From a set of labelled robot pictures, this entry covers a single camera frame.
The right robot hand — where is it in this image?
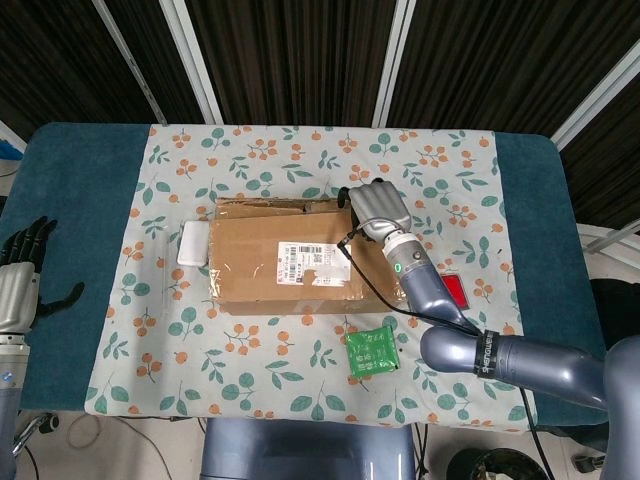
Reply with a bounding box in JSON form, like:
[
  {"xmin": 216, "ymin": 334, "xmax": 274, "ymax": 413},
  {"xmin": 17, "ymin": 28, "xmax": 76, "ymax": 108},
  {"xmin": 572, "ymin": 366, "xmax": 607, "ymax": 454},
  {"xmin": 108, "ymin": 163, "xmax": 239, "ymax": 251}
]
[{"xmin": 337, "ymin": 178, "xmax": 414, "ymax": 244}]

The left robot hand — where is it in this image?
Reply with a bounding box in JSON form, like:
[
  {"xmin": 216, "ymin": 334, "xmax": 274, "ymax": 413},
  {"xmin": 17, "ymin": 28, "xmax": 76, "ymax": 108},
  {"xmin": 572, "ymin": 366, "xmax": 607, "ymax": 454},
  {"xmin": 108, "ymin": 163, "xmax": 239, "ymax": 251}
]
[{"xmin": 0, "ymin": 215, "xmax": 86, "ymax": 334}]

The brown cardboard box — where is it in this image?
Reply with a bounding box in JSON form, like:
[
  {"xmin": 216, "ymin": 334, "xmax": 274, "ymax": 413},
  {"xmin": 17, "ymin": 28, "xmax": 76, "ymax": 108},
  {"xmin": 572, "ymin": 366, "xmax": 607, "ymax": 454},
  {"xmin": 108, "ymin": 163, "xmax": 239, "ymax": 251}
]
[{"xmin": 207, "ymin": 196, "xmax": 409, "ymax": 317}]

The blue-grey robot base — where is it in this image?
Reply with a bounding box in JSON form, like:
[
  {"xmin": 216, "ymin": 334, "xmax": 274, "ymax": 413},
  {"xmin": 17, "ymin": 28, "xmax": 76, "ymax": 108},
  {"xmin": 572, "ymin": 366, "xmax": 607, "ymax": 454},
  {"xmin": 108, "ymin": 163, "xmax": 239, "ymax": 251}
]
[{"xmin": 199, "ymin": 417, "xmax": 417, "ymax": 480}]

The teal table cover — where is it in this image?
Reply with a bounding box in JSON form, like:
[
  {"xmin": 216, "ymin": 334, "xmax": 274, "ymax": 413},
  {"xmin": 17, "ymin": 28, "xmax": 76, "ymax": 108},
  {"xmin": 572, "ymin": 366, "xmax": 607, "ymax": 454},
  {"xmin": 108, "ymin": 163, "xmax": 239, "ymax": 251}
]
[{"xmin": 0, "ymin": 122, "xmax": 609, "ymax": 426}]

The red ink pad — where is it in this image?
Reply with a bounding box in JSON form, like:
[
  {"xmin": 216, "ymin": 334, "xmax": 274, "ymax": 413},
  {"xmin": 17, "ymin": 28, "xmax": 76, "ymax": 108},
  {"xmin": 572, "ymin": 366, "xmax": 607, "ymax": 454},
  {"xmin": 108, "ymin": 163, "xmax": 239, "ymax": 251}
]
[{"xmin": 439, "ymin": 273, "xmax": 470, "ymax": 311}]

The green tea sachet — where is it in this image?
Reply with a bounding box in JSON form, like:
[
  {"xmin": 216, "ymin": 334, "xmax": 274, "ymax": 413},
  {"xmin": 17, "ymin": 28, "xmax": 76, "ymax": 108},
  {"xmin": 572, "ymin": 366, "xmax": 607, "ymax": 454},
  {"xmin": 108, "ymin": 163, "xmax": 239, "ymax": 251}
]
[{"xmin": 344, "ymin": 324, "xmax": 400, "ymax": 379}]

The blue and white box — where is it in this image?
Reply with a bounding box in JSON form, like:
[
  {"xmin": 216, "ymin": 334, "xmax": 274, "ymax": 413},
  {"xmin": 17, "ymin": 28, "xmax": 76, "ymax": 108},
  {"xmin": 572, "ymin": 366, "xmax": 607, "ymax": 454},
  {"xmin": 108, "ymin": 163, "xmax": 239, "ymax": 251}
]
[{"xmin": 0, "ymin": 119, "xmax": 29, "ymax": 162}]

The small white box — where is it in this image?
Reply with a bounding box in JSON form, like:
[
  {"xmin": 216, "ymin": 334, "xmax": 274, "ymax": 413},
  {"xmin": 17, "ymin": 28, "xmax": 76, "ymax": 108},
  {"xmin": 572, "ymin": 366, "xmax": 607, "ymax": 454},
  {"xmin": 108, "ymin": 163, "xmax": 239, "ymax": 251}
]
[{"xmin": 176, "ymin": 220, "xmax": 211, "ymax": 266}]

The floral print tablecloth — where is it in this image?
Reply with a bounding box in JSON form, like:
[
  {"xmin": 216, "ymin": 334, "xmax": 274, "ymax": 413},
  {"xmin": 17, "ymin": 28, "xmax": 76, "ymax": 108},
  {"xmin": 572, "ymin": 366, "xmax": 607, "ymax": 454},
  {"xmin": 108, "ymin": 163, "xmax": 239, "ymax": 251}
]
[{"xmin": 83, "ymin": 123, "xmax": 539, "ymax": 432}]

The black waste bin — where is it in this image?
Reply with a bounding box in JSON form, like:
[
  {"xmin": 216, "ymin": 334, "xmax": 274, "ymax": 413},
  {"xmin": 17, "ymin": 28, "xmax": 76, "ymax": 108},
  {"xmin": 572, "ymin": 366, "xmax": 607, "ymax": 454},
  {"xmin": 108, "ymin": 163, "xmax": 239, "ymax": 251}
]
[{"xmin": 452, "ymin": 447, "xmax": 551, "ymax": 480}]

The black right hand cable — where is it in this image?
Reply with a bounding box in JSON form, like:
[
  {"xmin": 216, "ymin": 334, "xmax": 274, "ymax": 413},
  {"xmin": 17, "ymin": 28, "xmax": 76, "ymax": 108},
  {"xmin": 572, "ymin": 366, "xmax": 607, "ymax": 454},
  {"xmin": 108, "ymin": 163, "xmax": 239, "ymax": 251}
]
[{"xmin": 338, "ymin": 219, "xmax": 557, "ymax": 480}]

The thin white frame post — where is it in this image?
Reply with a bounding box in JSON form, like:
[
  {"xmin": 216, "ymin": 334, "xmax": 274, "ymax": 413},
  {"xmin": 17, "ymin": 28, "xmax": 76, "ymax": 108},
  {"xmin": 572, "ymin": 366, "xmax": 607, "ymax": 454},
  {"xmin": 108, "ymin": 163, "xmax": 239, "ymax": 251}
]
[{"xmin": 92, "ymin": 0, "xmax": 169, "ymax": 125}]

